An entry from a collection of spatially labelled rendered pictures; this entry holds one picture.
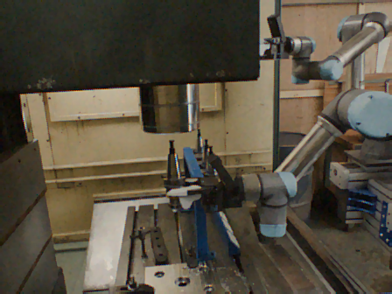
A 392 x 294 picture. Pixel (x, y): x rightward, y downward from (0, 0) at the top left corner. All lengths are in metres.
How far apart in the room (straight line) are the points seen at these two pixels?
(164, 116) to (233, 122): 1.18
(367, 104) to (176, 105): 0.48
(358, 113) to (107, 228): 1.42
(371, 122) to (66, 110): 1.50
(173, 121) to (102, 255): 1.15
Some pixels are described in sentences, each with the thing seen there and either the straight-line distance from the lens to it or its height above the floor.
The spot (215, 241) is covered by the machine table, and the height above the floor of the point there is 0.90.
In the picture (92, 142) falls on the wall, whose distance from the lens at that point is 1.96.
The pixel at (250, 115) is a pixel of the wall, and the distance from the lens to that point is 1.98.
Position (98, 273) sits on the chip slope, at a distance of 1.78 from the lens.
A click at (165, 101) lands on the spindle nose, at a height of 1.54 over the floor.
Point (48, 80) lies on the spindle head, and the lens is 0.78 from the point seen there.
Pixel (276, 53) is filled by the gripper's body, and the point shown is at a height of 1.65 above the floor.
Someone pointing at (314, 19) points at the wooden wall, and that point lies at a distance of 3.75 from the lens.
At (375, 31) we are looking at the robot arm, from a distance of 1.61.
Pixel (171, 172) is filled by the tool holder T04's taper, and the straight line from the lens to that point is 0.90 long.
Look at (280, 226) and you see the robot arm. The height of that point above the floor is 1.17.
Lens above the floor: 1.64
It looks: 16 degrees down
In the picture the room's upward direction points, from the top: 3 degrees counter-clockwise
